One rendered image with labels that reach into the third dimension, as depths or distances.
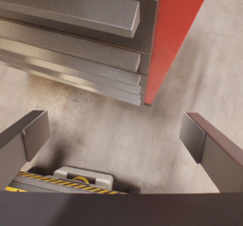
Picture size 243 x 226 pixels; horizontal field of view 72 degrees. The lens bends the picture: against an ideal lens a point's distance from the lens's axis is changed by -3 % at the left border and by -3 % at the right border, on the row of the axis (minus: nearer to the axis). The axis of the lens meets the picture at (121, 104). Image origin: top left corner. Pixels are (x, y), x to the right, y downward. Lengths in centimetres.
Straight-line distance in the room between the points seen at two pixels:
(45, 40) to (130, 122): 72
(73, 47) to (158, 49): 9
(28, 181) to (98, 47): 59
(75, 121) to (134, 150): 34
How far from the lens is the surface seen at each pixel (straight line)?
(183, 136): 16
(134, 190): 81
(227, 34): 109
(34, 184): 70
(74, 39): 20
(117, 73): 25
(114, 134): 89
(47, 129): 17
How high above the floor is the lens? 88
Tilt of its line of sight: 81 degrees down
